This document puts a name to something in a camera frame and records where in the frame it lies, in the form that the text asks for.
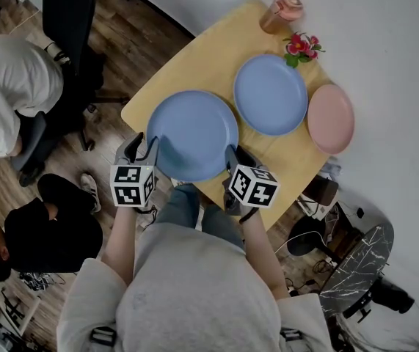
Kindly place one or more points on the pink big plate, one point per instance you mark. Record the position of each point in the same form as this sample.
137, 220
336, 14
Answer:
332, 119

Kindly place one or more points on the pink water bottle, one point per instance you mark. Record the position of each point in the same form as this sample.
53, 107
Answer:
279, 13

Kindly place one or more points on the black round stool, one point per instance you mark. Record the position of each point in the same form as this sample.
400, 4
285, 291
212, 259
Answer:
304, 237

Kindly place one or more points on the person's grey sweatshirt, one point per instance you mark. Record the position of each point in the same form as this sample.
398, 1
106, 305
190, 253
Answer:
194, 288

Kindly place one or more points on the black office chair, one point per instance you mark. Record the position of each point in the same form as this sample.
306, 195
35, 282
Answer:
66, 20

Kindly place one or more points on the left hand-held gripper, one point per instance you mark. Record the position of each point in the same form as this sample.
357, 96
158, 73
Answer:
132, 185

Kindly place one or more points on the person's right forearm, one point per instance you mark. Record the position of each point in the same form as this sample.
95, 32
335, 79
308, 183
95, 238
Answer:
260, 251

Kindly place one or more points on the black marble round table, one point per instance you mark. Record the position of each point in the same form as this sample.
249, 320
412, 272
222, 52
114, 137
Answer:
359, 262

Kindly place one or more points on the potted pink flowers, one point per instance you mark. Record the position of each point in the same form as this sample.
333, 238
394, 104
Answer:
299, 48

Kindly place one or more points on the person's blue jeans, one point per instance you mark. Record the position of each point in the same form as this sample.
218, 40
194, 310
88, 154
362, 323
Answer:
180, 204

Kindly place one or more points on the blue big plate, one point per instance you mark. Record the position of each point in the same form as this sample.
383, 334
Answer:
194, 134
271, 94

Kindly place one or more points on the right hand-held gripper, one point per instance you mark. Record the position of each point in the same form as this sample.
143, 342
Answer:
253, 187

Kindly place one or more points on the person's left forearm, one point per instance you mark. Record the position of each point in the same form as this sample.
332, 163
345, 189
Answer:
121, 248

